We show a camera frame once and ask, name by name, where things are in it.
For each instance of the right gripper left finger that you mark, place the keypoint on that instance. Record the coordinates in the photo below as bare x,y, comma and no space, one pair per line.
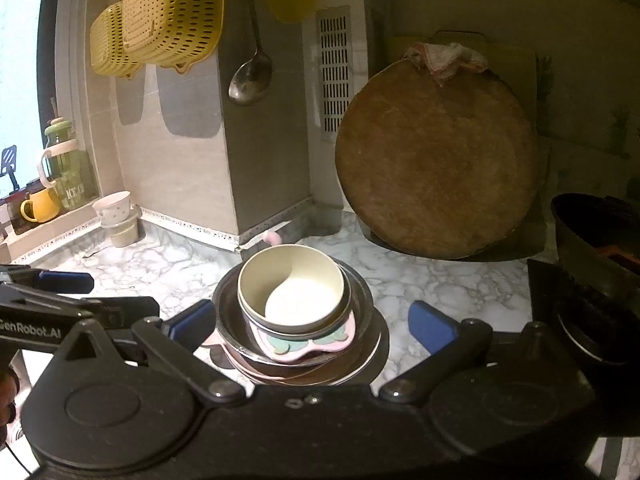
169,346

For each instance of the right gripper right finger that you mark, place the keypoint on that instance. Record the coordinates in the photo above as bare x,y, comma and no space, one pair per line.
452,347

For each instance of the steel bowl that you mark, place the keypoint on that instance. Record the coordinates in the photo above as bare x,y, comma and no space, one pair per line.
233,328

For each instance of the pink bear-shaped plate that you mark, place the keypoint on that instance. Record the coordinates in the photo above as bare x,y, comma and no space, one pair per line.
360,363

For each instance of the cream plastic bowl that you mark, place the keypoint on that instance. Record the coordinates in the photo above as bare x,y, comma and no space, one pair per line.
292,289

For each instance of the left hand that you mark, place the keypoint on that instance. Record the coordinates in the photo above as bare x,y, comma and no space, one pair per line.
9,389

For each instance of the dark glass jar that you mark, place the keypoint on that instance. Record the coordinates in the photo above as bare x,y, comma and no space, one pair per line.
12,220

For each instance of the yellow mug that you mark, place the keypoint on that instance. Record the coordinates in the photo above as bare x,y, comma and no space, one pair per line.
41,207

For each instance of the clear plastic container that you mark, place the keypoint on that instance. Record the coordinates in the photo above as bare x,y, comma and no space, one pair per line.
125,233

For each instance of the white floral bowl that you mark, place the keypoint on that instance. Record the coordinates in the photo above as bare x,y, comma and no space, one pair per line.
114,208

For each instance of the green glass pitcher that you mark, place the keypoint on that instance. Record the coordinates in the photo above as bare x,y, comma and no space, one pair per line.
64,167

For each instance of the black wok pan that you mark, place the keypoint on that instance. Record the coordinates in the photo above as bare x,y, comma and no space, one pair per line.
591,294

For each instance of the black slotted spatula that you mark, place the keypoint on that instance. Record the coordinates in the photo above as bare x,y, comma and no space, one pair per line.
8,165

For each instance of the round wooden cutting board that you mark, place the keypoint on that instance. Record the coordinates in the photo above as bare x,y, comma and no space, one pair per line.
442,171

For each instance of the small yellow colander basket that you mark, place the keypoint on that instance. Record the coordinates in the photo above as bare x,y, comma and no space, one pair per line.
107,53

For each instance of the metal ladle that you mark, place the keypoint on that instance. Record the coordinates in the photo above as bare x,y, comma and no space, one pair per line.
251,81

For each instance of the crumpled cloth rag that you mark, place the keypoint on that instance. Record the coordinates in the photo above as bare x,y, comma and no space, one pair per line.
443,61

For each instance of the white vent grille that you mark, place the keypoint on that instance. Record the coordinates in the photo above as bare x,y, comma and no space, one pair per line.
335,68

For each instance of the large yellow colander basket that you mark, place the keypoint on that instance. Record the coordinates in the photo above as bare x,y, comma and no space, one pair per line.
172,34

